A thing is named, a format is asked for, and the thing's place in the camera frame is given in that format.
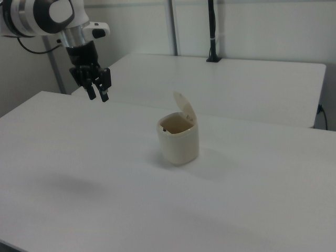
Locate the grey metal partition post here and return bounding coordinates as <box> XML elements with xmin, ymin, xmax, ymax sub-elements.
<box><xmin>166</xmin><ymin>0</ymin><xmax>182</xmax><ymax>56</ymax></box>
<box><xmin>41</xmin><ymin>36</ymin><xmax>66</xmax><ymax>95</ymax></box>

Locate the black power cable with plug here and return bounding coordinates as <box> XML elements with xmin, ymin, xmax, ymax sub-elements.
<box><xmin>317</xmin><ymin>104</ymin><xmax>329</xmax><ymax>130</ymax></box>

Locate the white side table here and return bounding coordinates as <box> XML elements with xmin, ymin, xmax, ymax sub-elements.
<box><xmin>71</xmin><ymin>53</ymin><xmax>327</xmax><ymax>129</ymax></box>

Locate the black camera pole with base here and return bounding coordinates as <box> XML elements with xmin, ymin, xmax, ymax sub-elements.
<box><xmin>206</xmin><ymin>0</ymin><xmax>223</xmax><ymax>64</ymax></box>

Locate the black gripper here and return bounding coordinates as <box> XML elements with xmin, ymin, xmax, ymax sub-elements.
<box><xmin>65</xmin><ymin>40</ymin><xmax>112</xmax><ymax>103</ymax></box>

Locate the cream trash bin lid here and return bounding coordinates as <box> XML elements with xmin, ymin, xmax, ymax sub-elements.
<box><xmin>173</xmin><ymin>91</ymin><xmax>197</xmax><ymax>123</ymax></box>

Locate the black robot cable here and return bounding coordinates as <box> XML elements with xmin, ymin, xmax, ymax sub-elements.
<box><xmin>16</xmin><ymin>36</ymin><xmax>65</xmax><ymax>55</ymax></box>

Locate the cream plastic trash bin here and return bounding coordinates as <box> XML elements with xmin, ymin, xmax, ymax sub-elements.
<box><xmin>156</xmin><ymin>111</ymin><xmax>200</xmax><ymax>166</ymax></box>

